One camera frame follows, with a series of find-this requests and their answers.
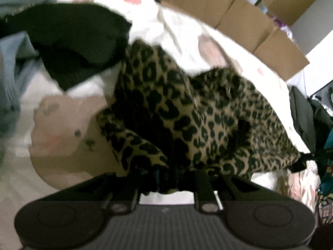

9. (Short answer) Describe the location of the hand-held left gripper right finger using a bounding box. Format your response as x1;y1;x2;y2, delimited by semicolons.
194;171;261;213

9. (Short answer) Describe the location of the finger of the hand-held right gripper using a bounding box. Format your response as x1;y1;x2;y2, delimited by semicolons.
291;150;327;174

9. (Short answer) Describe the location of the leopard print garment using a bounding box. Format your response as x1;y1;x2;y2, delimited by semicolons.
96;40;302;195

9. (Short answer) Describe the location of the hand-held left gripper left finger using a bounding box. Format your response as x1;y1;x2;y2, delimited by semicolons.
70;173;140;213

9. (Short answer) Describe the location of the brown cardboard sheet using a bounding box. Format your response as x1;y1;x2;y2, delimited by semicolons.
152;0;311;82

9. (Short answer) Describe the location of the black garment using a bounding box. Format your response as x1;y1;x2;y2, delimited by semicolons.
5;2;133;92

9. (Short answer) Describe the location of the white bear print bedsheet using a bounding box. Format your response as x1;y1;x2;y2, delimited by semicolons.
0;0;319;214

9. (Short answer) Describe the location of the light blue garment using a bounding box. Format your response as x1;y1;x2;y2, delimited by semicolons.
0;0;42;138

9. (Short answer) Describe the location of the teal cloth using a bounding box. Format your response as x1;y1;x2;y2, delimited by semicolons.
318;129;333;204

